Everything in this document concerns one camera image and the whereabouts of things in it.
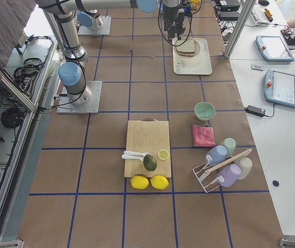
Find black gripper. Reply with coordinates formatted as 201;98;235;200
162;6;186;39

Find cream round plate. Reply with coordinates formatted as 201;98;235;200
174;38;200;56

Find cream rectangular bear tray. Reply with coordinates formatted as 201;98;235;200
173;38;212;75

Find green bowl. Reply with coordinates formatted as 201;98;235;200
194;102;215;121

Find far teach pendant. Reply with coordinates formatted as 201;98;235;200
256;36;294;63

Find teach pendant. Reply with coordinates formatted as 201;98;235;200
256;36;294;63
263;69;295;109

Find wooden cutting board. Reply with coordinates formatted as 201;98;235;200
124;120;172;178

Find pink cloth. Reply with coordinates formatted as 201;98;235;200
192;125;215;147

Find black power adapter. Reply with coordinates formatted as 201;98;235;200
244;105;266;117

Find near teach pendant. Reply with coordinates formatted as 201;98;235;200
263;69;295;109

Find lemon half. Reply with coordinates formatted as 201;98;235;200
157;149;169;161

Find green cup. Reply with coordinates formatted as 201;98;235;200
220;137;236;157

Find blue cup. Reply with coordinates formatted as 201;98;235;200
205;145;227;166

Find white plastic utensil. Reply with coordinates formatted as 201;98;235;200
121;150;147;162

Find green avocado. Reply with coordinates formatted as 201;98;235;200
143;154;157;171

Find beige cup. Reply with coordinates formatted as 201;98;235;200
234;157;253;180

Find right yellow lemon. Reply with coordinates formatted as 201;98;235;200
150;175;169;190

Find yellow lemon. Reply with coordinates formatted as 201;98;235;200
150;175;169;190
130;175;150;190

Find purple cup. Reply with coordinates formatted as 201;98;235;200
217;164;242;187

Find left yellow lemon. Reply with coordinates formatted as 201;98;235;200
130;175;150;190

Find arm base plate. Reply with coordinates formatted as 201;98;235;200
56;81;102;114
77;12;112;36

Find aluminium frame post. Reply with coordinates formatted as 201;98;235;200
224;0;256;59

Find wooden rack handle rod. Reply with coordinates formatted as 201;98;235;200
204;148;252;175

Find white wire cup rack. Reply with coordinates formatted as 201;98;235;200
192;155;225;193

